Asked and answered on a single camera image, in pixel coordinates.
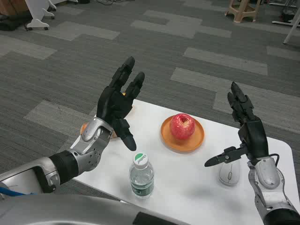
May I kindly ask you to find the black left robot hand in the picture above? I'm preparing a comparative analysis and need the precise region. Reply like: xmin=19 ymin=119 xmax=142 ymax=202
xmin=96 ymin=56 xmax=145 ymax=151

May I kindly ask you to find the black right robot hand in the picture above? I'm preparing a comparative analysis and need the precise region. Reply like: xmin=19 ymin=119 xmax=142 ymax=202
xmin=204 ymin=81 xmax=270 ymax=167

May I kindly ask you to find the spiral bread roll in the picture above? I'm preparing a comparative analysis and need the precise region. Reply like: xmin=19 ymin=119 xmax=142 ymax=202
xmin=80 ymin=104 xmax=136 ymax=139

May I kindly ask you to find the white computer mouse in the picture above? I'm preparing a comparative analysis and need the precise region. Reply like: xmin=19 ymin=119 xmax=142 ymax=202
xmin=219 ymin=159 xmax=241 ymax=187

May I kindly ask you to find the orange round plate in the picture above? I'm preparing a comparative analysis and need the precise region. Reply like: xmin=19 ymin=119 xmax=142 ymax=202
xmin=160 ymin=114 xmax=205 ymax=153

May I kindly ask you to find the red apple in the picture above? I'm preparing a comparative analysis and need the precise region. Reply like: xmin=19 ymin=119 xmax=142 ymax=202
xmin=169 ymin=113 xmax=196 ymax=141

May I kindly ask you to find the clear plastic water bottle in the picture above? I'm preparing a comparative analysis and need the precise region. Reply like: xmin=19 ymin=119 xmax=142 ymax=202
xmin=128 ymin=152 xmax=155 ymax=199

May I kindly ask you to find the silver robot chest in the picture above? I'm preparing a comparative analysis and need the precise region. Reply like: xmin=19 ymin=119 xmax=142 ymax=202
xmin=0 ymin=193 xmax=188 ymax=225

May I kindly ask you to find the white wheeled stand base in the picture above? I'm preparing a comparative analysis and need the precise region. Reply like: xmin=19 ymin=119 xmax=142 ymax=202
xmin=24 ymin=0 xmax=57 ymax=31

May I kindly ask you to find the black bag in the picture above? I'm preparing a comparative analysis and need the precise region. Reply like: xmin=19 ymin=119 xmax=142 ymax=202
xmin=0 ymin=14 xmax=31 ymax=31

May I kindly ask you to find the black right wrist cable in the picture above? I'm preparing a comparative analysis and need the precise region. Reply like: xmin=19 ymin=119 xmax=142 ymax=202
xmin=268 ymin=153 xmax=281 ymax=165

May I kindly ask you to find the white desk leg frame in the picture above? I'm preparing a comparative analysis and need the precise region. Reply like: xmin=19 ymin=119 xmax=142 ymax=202
xmin=271 ymin=0 xmax=300 ymax=45

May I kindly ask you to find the blue cable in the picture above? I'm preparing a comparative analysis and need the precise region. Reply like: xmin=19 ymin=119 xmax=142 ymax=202
xmin=0 ymin=186 xmax=38 ymax=196

